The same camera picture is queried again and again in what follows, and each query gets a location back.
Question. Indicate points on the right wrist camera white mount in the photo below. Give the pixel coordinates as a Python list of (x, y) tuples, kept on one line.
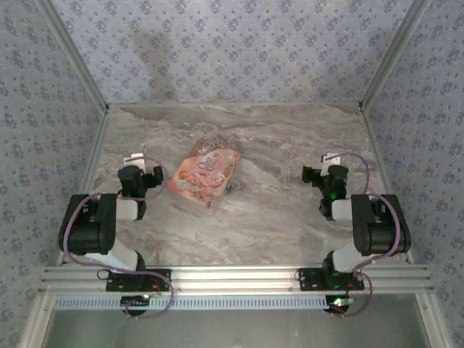
[(331, 158)]

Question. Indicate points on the aluminium corner post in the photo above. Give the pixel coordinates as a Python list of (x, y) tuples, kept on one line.
[(74, 54), (395, 54)]

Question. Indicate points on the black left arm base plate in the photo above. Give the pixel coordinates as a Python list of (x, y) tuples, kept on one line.
[(161, 281)]

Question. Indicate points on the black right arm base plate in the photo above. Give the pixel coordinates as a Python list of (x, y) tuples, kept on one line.
[(310, 279)]

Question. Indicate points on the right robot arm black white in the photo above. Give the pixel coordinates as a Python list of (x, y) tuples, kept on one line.
[(377, 232)]

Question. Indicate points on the pink storybook box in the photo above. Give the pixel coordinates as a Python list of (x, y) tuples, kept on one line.
[(204, 174)]

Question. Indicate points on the aluminium frame leg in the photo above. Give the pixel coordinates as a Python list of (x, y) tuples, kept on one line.
[(433, 322), (36, 322)]

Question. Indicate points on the aluminium table side rail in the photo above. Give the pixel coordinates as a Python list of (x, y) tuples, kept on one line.
[(90, 170), (384, 174)]

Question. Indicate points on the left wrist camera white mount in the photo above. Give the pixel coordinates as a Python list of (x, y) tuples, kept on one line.
[(134, 158)]

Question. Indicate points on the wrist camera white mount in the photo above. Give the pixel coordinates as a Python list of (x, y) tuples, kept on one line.
[(331, 158), (134, 158)]

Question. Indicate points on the aluminium mounting rail beam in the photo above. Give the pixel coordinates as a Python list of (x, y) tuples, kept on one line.
[(235, 279)]

